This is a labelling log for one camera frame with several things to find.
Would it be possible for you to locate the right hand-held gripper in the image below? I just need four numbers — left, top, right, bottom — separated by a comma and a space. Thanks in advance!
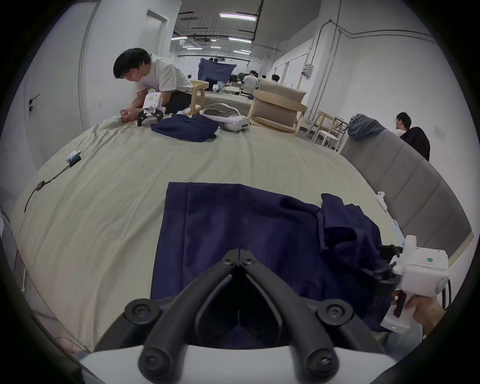
358, 235, 451, 335

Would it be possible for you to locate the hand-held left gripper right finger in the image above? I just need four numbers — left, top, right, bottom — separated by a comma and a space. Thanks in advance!
239, 250, 384, 384

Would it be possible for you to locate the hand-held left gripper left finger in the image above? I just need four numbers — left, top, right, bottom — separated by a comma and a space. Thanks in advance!
94, 250, 239, 384

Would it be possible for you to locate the dark blue shirt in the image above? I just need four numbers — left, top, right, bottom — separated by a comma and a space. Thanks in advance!
150, 182, 395, 331

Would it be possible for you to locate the person's right hand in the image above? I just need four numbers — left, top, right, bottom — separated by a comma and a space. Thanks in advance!
390, 292, 448, 337

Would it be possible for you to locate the grey padded headboard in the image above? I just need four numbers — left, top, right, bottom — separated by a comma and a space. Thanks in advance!
339, 124, 474, 265

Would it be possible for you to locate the bed with beige sheet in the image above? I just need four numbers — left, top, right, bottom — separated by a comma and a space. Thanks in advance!
10, 92, 410, 354

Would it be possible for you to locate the white round stool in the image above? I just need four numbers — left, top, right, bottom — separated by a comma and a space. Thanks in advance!
312, 130, 341, 151

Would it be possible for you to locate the grey garment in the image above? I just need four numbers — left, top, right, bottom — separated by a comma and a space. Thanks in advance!
347, 113, 387, 142

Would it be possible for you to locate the wooden armchair with beige cushions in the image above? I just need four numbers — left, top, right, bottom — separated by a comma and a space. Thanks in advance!
247, 79, 308, 135

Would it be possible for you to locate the bunched dark blue garment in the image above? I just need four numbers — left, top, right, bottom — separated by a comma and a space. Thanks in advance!
151, 114, 219, 143

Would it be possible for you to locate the white headset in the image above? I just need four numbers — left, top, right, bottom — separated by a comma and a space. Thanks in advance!
200, 104, 250, 133

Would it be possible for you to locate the spare white hand-held gripper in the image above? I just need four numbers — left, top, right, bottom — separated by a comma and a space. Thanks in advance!
136, 92, 166, 128

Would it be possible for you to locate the group of people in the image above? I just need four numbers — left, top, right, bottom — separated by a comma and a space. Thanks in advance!
197, 57, 282, 95

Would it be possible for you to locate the black cable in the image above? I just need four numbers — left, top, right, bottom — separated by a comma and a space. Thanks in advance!
24, 163, 72, 213

